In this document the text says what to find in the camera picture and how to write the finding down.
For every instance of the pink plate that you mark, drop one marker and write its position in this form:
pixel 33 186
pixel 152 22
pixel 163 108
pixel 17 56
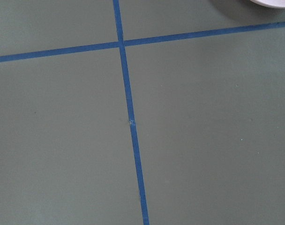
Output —
pixel 280 4

